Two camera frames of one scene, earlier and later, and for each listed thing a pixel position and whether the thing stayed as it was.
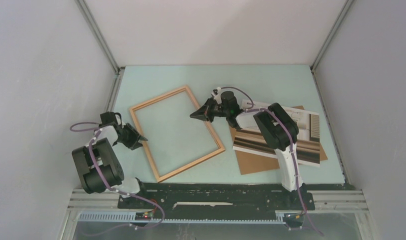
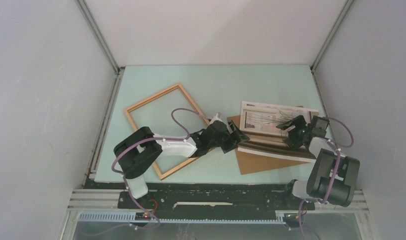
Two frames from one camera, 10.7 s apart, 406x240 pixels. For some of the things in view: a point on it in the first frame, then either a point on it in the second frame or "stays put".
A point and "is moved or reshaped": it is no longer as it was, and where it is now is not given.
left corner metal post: (100, 40) stays put
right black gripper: (200, 114) → (298, 121)
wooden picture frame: (132, 110) is moved or reshaped
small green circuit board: (143, 216) stays put
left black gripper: (133, 143) → (241, 137)
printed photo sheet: (249, 138) stays put
